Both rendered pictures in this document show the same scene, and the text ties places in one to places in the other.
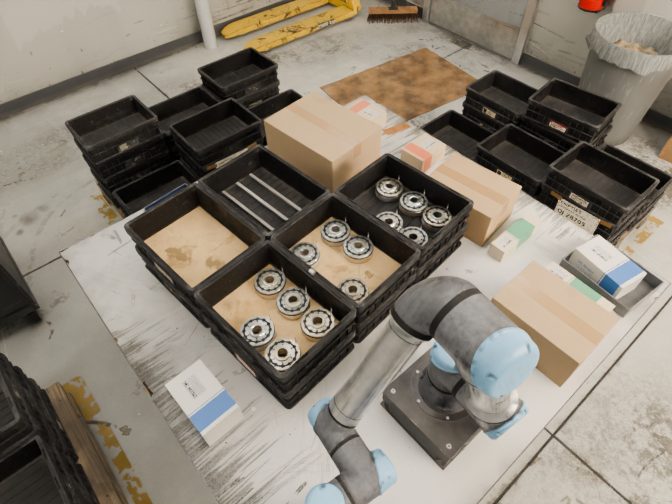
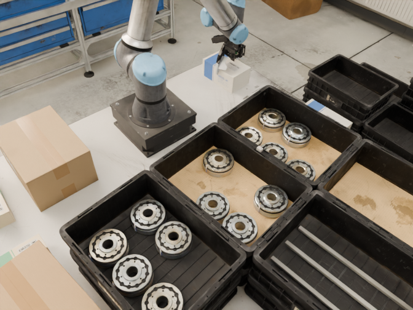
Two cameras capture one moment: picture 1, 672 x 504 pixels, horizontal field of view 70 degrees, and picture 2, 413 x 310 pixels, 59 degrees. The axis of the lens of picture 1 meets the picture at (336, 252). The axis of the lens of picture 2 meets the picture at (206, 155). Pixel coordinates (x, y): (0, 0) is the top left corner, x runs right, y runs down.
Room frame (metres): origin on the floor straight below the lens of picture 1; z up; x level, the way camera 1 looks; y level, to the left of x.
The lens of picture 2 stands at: (1.66, -0.14, 1.77)
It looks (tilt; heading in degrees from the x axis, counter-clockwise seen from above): 48 degrees down; 177
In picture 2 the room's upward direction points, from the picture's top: 3 degrees clockwise
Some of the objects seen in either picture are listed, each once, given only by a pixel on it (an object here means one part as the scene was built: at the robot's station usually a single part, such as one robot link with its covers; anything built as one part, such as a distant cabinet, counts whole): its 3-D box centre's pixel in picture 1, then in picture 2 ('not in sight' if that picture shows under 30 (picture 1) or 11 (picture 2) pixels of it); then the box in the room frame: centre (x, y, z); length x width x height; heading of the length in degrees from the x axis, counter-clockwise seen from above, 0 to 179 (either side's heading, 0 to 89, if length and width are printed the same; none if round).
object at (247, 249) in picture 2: (344, 246); (229, 179); (0.98, -0.03, 0.92); 0.40 x 0.30 x 0.02; 45
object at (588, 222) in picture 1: (574, 219); not in sight; (1.56, -1.15, 0.41); 0.31 x 0.02 x 0.16; 40
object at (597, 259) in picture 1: (605, 268); not in sight; (1.00, -0.95, 0.75); 0.20 x 0.12 x 0.09; 29
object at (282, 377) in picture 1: (274, 303); (287, 131); (0.77, 0.18, 0.92); 0.40 x 0.30 x 0.02; 45
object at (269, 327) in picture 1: (257, 330); (297, 132); (0.72, 0.24, 0.86); 0.10 x 0.10 x 0.01
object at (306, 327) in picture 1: (317, 322); (248, 136); (0.74, 0.06, 0.86); 0.10 x 0.10 x 0.01
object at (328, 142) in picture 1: (323, 142); not in sight; (1.67, 0.05, 0.80); 0.40 x 0.30 x 0.20; 46
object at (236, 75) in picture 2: not in sight; (225, 71); (0.19, 0.02, 0.75); 0.20 x 0.12 x 0.09; 43
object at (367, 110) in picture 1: (365, 117); not in sight; (1.95, -0.15, 0.74); 0.16 x 0.12 x 0.07; 46
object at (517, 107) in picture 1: (500, 115); not in sight; (2.54, -1.05, 0.31); 0.40 x 0.30 x 0.34; 40
